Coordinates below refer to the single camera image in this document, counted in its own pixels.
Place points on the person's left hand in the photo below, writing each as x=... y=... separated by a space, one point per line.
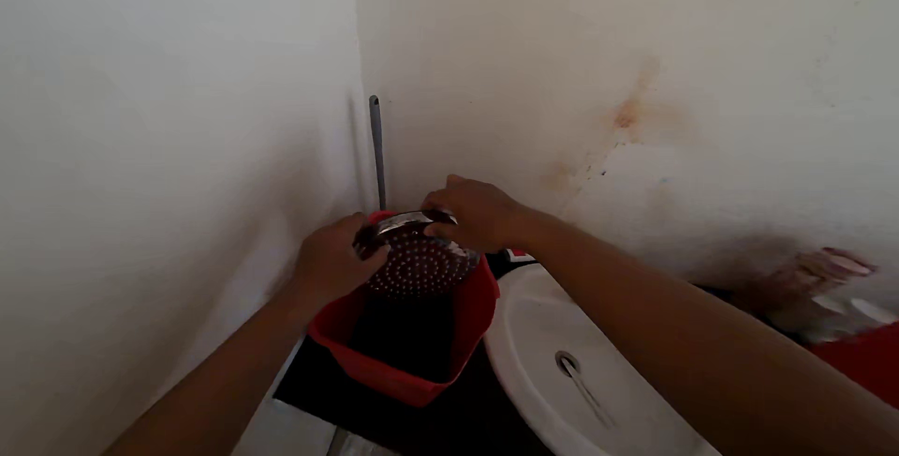
x=326 y=260

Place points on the person's right hand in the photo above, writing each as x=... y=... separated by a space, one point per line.
x=483 y=214

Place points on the person's right fingers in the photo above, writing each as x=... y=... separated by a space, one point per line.
x=444 y=197

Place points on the person's left thumb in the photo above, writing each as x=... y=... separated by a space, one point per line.
x=374 y=267

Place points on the person's left fingers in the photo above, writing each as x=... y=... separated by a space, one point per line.
x=351 y=223

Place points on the person's right thumb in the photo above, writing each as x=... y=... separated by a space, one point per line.
x=442 y=230

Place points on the metal colander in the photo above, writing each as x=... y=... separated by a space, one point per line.
x=420 y=263

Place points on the person's right forearm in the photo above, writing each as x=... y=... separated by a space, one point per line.
x=674 y=329

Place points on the person's left forearm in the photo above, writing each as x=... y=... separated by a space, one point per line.
x=232 y=367

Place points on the red and white object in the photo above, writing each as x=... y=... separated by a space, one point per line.
x=519 y=256

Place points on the red plastic basin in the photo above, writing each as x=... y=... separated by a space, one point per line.
x=393 y=378

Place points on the white oval sink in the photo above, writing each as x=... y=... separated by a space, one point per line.
x=537 y=343

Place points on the red cloth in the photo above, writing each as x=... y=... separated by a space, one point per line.
x=860 y=358

